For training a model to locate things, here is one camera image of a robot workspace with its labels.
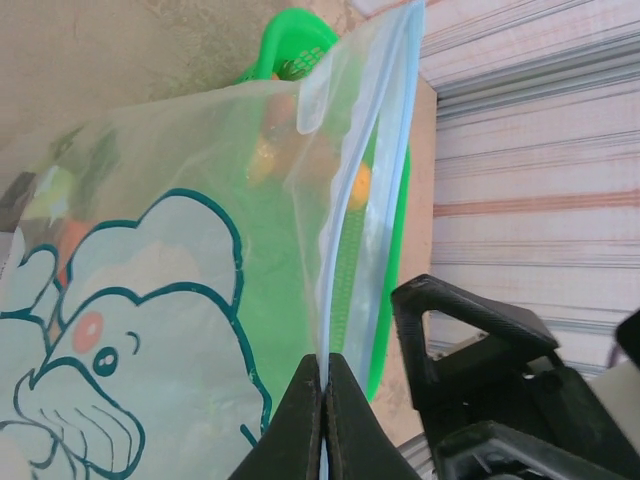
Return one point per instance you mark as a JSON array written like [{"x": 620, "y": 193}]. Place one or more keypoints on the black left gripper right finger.
[{"x": 355, "y": 440}]

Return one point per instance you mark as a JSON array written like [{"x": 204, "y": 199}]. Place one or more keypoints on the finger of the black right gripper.
[
  {"x": 500, "y": 460},
  {"x": 475, "y": 305}
]

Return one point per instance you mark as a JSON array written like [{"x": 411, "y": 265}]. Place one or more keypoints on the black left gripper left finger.
[{"x": 290, "y": 440}]

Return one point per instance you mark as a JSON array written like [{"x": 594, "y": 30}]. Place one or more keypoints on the small orange toy fruit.
[{"x": 361, "y": 186}]

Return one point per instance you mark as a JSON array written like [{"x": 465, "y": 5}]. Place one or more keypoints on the clear elephant print zip bag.
[{"x": 175, "y": 250}]

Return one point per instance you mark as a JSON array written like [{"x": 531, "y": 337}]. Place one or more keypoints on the large orange toy fruit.
[{"x": 261, "y": 157}]

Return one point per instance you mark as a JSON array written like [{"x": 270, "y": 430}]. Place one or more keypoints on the red toy apple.
[{"x": 280, "y": 107}]

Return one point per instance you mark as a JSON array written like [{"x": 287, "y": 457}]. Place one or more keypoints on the green perforated plastic basket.
[{"x": 280, "y": 30}]

